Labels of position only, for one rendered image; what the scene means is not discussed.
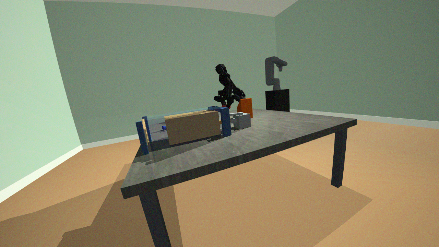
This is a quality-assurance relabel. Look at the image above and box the clear-panelled rack with blue frame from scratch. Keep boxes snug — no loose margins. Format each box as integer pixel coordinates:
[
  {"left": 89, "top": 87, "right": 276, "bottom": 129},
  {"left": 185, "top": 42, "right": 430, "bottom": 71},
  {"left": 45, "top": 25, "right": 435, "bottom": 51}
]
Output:
[{"left": 136, "top": 106, "right": 228, "bottom": 155}]

